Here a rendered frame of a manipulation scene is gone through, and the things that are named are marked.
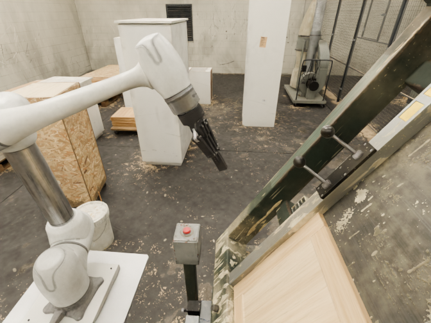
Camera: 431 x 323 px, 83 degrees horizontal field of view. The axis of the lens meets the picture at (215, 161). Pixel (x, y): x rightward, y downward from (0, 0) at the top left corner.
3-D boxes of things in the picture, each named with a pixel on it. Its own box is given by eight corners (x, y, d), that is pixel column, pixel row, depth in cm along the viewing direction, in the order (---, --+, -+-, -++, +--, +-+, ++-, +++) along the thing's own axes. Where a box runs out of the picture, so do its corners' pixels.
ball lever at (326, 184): (326, 189, 75) (291, 161, 78) (335, 181, 73) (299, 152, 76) (324, 193, 72) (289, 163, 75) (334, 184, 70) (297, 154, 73)
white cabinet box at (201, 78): (189, 97, 602) (187, 66, 564) (212, 98, 598) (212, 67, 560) (185, 103, 564) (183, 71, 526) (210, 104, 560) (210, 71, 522)
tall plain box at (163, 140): (159, 137, 415) (143, 18, 322) (194, 138, 410) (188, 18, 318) (141, 165, 339) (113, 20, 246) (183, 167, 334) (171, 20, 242)
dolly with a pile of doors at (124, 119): (125, 121, 473) (122, 106, 456) (151, 122, 469) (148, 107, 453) (110, 135, 421) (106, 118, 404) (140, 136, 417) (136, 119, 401)
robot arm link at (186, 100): (194, 79, 71) (204, 97, 74) (169, 92, 75) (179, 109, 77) (186, 90, 64) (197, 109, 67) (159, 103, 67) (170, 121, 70)
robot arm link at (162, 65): (195, 84, 64) (191, 78, 76) (162, 24, 57) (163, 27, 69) (160, 104, 65) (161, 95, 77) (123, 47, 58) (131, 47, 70)
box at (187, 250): (179, 245, 133) (176, 222, 123) (201, 246, 132) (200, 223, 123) (175, 265, 122) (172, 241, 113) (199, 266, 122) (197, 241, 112)
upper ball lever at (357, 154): (356, 161, 69) (318, 131, 72) (367, 151, 68) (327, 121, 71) (356, 164, 66) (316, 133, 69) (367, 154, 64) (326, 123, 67)
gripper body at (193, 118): (194, 109, 67) (210, 136, 71) (201, 98, 74) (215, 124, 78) (172, 119, 70) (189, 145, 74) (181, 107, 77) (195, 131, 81)
